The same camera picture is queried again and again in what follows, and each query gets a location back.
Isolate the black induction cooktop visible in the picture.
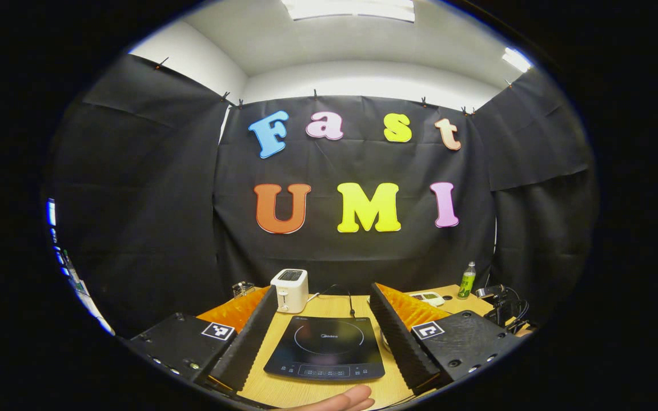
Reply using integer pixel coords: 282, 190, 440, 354
263, 316, 386, 382

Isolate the green drink bottle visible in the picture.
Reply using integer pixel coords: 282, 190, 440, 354
458, 261, 477, 300

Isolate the white toaster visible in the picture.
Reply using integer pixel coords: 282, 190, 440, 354
270, 268, 310, 314

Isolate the black power cable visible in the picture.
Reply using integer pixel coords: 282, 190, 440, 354
318, 284, 358, 318

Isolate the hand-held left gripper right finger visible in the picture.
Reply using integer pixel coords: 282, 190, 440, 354
369, 282, 527, 396

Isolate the ceiling light panel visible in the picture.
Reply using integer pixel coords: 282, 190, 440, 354
282, 0, 415, 23
501, 47, 533, 72

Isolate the white divided tray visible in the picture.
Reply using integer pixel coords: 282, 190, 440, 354
408, 291, 446, 307

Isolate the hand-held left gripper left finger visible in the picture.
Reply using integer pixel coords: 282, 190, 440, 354
126, 284, 280, 396

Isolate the stainless steel pot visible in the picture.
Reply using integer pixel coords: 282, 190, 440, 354
382, 284, 531, 353

